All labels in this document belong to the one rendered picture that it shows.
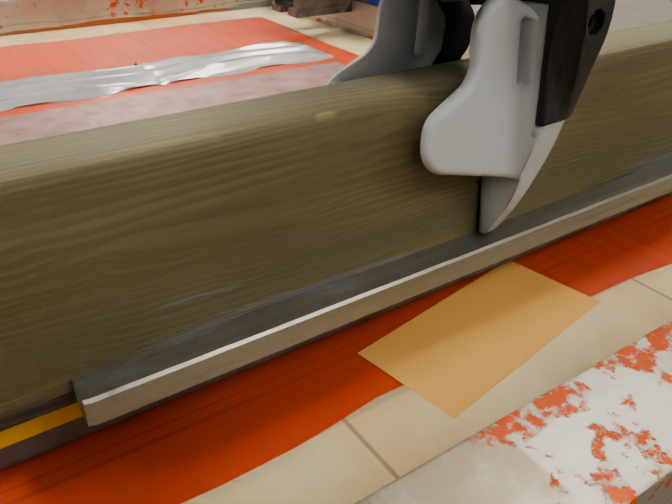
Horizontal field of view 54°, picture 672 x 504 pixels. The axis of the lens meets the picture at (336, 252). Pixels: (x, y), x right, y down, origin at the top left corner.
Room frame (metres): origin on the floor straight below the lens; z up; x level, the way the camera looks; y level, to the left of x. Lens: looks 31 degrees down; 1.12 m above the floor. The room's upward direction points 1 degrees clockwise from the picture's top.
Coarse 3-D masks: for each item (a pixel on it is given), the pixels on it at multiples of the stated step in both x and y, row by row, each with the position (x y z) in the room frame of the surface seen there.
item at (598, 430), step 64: (0, 0) 0.72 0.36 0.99; (64, 0) 0.76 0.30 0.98; (128, 0) 0.80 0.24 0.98; (192, 0) 0.84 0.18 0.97; (256, 0) 0.89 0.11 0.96; (576, 384) 0.15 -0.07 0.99; (640, 384) 0.15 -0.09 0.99; (512, 448) 0.12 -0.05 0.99; (576, 448) 0.12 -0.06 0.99; (640, 448) 0.12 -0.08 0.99
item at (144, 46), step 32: (128, 32) 0.74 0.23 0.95; (160, 32) 0.75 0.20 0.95; (192, 32) 0.75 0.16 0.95; (224, 32) 0.75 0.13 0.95; (256, 32) 0.75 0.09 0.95; (288, 32) 0.76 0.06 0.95; (288, 64) 0.62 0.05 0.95; (320, 64) 0.62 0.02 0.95; (192, 96) 0.52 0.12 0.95; (224, 96) 0.52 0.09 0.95; (256, 96) 0.52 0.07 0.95; (608, 224) 0.31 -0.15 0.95; (640, 224) 0.31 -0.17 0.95; (544, 256) 0.28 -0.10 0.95; (576, 256) 0.28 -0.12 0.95; (608, 256) 0.28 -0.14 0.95; (640, 256) 0.28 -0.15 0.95; (576, 288) 0.25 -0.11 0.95; (608, 288) 0.25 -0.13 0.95
